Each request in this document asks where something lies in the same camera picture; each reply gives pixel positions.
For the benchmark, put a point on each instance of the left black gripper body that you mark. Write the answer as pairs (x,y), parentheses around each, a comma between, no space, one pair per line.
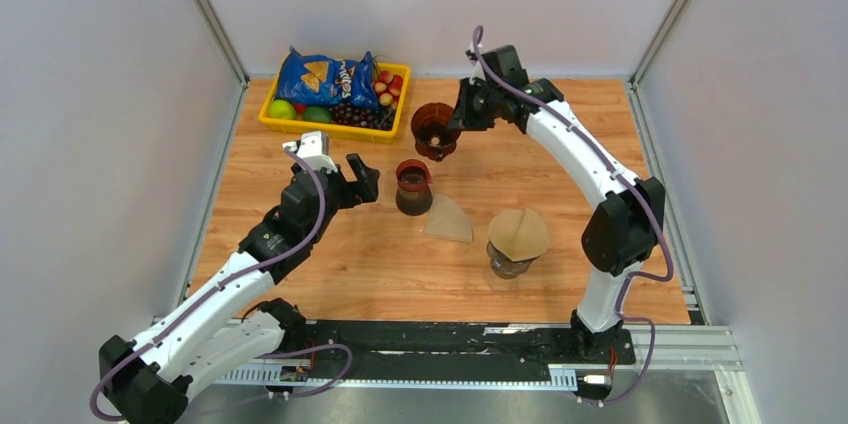
(339,193)

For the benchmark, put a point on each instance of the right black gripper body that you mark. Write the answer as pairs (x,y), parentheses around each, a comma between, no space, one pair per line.
(478,107)

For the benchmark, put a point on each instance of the brown amber dripper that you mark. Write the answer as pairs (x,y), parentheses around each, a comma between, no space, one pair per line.
(432,137)

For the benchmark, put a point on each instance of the paper coffee filter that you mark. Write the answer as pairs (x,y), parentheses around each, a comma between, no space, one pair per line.
(519,234)

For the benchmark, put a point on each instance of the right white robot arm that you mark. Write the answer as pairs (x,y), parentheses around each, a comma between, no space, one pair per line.
(627,218)

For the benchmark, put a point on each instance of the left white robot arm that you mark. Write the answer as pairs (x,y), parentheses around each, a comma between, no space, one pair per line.
(218,302)

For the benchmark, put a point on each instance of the clear glass dripper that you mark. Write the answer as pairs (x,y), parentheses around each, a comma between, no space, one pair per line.
(503,266)

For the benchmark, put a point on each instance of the red rimmed glass server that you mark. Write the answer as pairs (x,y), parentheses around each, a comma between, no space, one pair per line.
(413,196)

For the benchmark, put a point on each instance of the yellow plastic bin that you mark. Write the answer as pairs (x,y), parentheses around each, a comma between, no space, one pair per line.
(339,131)

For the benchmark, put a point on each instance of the dark grape bunch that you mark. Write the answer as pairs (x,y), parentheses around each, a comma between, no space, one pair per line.
(379,118)

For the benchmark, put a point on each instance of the green avocado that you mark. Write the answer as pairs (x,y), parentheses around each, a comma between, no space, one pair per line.
(317,114)

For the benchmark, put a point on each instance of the green lime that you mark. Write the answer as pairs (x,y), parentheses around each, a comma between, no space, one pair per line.
(281,109)

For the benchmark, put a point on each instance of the red apples pile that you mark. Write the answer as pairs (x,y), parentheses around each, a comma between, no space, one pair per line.
(388,87)

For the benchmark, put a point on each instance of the blue chips bag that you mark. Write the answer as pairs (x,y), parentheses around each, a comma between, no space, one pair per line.
(320,80)

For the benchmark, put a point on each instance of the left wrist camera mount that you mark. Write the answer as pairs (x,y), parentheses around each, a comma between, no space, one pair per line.
(313,149)

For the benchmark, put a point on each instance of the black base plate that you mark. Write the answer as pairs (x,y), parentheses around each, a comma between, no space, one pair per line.
(441,354)

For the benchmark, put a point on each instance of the aluminium frame rail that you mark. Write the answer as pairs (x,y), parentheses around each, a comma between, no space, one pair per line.
(673,348)

